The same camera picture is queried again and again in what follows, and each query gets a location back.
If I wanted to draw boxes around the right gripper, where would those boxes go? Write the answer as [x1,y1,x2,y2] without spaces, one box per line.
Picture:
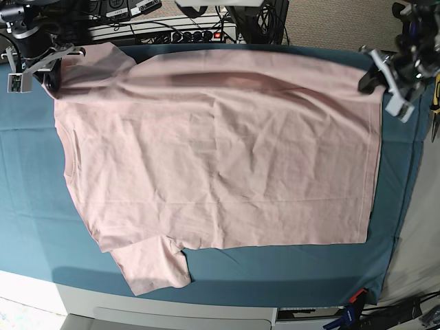
[1,44,86,91]

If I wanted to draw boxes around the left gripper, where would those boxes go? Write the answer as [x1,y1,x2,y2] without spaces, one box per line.
[357,41,439,100]

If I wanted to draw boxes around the pink T-shirt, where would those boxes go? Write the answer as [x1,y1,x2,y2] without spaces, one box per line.
[52,43,383,295]

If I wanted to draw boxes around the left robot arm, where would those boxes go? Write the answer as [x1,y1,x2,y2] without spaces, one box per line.
[358,1,439,102]

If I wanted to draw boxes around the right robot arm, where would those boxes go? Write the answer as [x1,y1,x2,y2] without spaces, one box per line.
[1,1,86,94]

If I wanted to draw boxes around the black power strip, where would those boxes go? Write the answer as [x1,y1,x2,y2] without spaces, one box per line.
[136,29,236,45]

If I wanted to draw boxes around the teal table cloth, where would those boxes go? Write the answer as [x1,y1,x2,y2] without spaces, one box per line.
[1,46,433,307]

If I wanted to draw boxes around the blue clamp bottom right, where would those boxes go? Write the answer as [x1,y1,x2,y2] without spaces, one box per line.
[323,288,369,330]

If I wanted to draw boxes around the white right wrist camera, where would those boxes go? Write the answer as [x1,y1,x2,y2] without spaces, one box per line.
[8,72,33,94]

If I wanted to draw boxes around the yellow handled pliers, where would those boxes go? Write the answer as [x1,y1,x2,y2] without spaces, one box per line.
[430,74,440,142]

